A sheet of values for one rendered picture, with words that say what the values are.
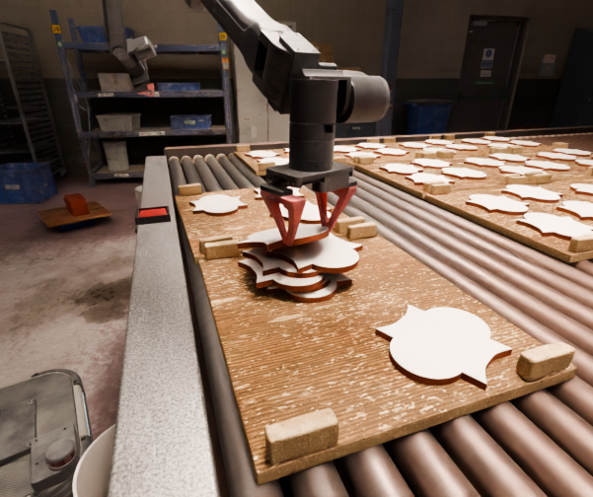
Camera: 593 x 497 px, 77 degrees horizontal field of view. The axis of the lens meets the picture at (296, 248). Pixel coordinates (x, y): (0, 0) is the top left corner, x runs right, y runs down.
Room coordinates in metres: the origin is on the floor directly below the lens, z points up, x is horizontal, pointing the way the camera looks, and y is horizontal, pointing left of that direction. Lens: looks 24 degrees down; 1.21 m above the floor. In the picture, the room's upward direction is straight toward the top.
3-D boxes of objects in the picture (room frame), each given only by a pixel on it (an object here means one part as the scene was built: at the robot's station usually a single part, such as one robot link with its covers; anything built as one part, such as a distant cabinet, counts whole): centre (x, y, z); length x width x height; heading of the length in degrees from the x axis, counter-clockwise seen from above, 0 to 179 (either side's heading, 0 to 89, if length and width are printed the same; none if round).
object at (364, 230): (0.67, -0.13, 0.95); 0.06 x 0.02 x 0.03; 110
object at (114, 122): (5.01, 2.24, 0.74); 0.44 x 0.36 x 0.20; 89
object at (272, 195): (0.47, 0.00, 1.06); 0.07 x 0.07 x 0.09; 42
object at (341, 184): (0.50, -0.04, 1.06); 0.07 x 0.07 x 0.09; 42
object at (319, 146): (0.48, -0.02, 1.13); 0.10 x 0.07 x 0.07; 132
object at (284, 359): (0.45, -0.07, 0.93); 0.41 x 0.35 x 0.02; 20
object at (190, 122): (5.24, 1.39, 0.72); 0.50 x 0.38 x 0.16; 95
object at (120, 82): (5.07, 2.19, 1.20); 0.36 x 0.28 x 0.22; 90
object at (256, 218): (0.84, 0.09, 0.93); 0.41 x 0.35 x 0.02; 21
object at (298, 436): (0.22, 0.00, 0.95); 0.06 x 0.02 x 0.03; 110
